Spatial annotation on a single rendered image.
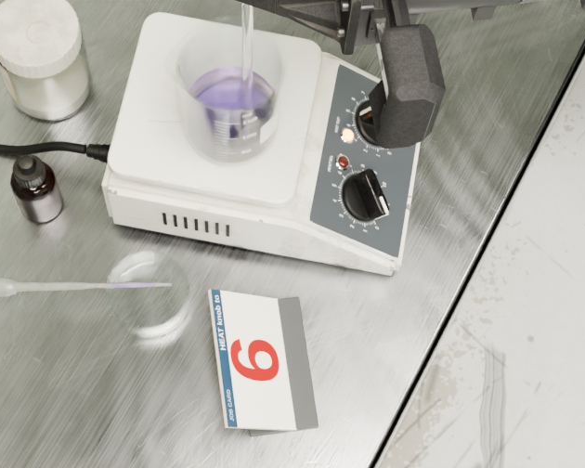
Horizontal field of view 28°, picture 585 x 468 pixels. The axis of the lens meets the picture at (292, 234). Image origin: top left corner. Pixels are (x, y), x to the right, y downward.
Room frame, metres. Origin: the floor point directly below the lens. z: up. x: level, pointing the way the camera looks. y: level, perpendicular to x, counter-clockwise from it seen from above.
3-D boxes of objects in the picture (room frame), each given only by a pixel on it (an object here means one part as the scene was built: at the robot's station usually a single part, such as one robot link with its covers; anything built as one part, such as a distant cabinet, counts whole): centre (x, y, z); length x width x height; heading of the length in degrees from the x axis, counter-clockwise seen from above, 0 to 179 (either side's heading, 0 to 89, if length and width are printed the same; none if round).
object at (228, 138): (0.33, 0.05, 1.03); 0.07 x 0.06 x 0.08; 102
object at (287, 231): (0.34, 0.03, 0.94); 0.22 x 0.13 x 0.08; 87
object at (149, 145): (0.34, 0.06, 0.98); 0.12 x 0.12 x 0.01; 87
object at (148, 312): (0.24, 0.09, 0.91); 0.06 x 0.06 x 0.02
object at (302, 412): (0.20, 0.01, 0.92); 0.09 x 0.06 x 0.04; 16
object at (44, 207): (0.29, 0.17, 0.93); 0.03 x 0.03 x 0.07
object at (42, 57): (0.39, 0.19, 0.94); 0.06 x 0.06 x 0.08
